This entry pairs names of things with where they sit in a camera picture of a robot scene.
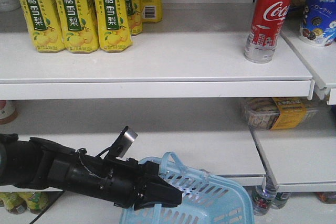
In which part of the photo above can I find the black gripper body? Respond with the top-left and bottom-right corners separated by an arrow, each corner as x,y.
97,158 -> 161,208

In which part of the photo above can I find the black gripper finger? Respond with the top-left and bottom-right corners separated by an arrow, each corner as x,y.
133,178 -> 183,210

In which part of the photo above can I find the light blue plastic basket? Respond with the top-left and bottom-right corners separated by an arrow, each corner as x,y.
119,152 -> 255,223

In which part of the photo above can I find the red Coca-Cola aluminium bottle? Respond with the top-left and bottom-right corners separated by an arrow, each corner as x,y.
244,0 -> 291,63

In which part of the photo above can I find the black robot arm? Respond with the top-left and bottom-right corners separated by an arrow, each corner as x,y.
1,134 -> 183,210

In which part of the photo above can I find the clear water bottle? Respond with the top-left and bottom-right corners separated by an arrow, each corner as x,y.
251,186 -> 277,216

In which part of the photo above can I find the clear cookie tray yellow band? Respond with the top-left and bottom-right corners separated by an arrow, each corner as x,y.
240,97 -> 321,130

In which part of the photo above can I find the blue cookie cup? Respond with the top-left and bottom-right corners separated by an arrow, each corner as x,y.
299,0 -> 335,47

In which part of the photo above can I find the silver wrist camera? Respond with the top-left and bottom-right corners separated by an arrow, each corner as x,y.
109,126 -> 138,158

